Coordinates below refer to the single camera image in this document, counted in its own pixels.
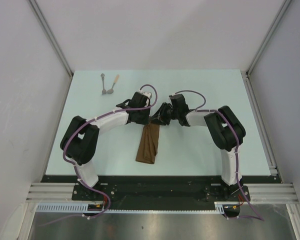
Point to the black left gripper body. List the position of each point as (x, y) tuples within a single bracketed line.
[(143, 117)]

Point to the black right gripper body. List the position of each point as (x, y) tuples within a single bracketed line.
[(172, 114)]

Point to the spoon with wooden handle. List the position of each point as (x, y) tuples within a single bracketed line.
[(111, 90)]

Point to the brown cloth napkin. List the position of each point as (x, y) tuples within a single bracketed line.
[(148, 146)]

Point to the metal fork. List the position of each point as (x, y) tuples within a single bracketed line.
[(104, 91)]

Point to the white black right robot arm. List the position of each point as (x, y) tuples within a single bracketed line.
[(226, 131)]

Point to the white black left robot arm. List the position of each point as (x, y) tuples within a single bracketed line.
[(79, 142)]

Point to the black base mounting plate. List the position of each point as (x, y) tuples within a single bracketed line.
[(156, 193)]

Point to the aluminium corner post right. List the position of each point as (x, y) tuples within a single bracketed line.
[(284, 8)]

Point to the aluminium corner post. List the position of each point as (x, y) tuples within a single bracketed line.
[(284, 8), (47, 30)]

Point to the aluminium front rail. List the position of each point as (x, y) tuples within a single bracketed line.
[(260, 193)]

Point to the aluminium corner post left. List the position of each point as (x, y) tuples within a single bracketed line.
[(47, 30)]

